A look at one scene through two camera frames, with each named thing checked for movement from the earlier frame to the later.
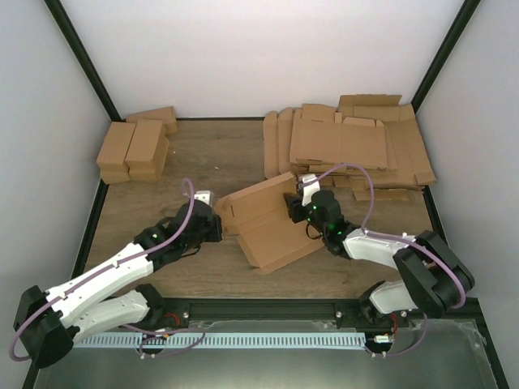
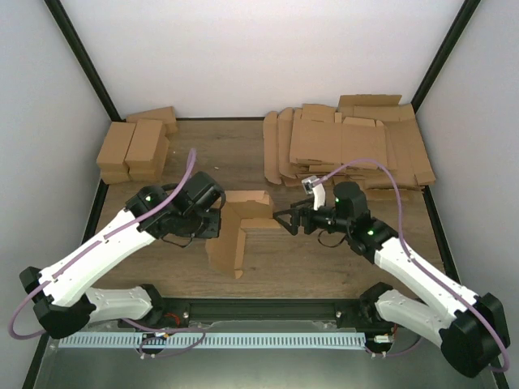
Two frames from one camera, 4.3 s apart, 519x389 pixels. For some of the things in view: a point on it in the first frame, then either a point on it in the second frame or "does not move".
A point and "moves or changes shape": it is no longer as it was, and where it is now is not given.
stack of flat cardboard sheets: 374,132 does not move
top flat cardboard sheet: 353,142 does not move
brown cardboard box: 258,216 moves or changes shape
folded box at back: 167,115 does not move
